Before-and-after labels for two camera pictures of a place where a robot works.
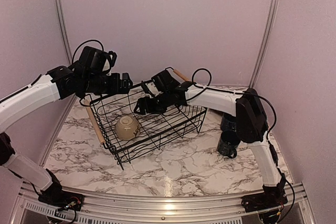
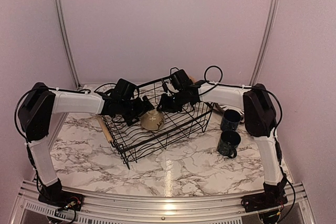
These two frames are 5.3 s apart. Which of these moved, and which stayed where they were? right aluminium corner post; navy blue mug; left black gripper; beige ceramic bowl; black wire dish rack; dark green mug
Moved: beige ceramic bowl; left black gripper; black wire dish rack
Stayed: navy blue mug; right aluminium corner post; dark green mug
